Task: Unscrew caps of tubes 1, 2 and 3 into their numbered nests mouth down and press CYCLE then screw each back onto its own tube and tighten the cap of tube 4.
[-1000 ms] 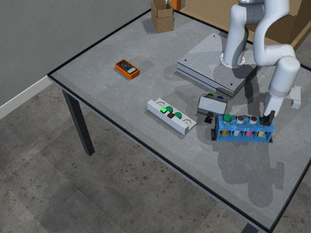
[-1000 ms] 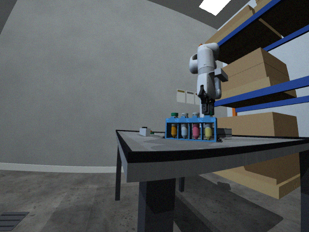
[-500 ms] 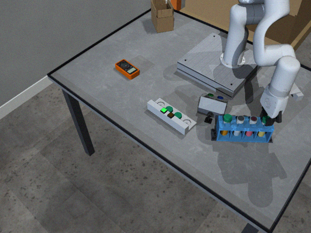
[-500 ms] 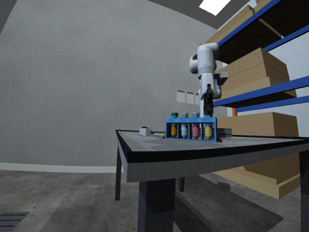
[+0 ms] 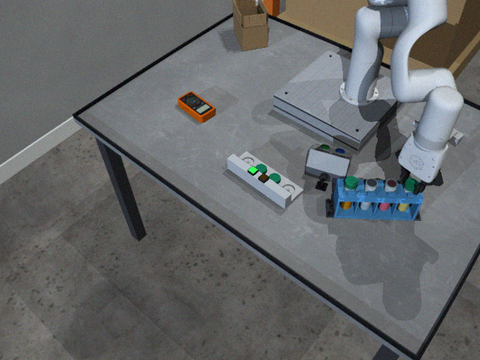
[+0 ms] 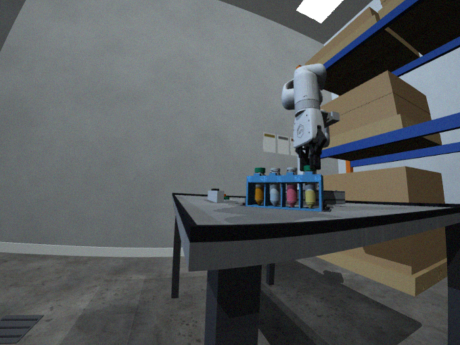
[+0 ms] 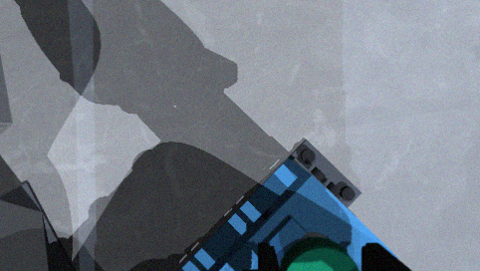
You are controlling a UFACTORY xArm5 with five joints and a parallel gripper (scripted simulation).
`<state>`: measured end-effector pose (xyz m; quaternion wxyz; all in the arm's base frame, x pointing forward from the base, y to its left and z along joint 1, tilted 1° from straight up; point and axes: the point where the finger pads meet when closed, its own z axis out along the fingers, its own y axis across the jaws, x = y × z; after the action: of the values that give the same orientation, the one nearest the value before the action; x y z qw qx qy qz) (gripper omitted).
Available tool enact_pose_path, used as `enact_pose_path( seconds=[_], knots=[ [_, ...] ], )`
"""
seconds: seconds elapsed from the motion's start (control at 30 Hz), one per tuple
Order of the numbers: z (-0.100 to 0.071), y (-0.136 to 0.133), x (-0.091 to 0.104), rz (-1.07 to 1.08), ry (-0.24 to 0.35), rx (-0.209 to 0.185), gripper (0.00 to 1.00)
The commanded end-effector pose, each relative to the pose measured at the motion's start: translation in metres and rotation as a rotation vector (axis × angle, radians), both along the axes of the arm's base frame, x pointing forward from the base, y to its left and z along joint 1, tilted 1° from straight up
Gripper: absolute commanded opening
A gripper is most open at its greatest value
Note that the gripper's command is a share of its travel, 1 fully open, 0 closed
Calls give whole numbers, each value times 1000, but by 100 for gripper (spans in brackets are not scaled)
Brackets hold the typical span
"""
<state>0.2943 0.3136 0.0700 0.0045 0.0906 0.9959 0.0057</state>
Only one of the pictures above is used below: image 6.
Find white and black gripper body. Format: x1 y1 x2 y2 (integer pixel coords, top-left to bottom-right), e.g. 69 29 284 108
293 108 325 148

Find black table edge trim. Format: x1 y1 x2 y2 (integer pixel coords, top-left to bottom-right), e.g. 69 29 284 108
172 193 460 242

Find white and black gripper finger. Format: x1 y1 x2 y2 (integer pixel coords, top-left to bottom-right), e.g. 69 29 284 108
295 146 310 171
309 126 327 170

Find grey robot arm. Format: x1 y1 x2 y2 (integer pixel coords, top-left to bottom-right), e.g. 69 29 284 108
281 64 340 147

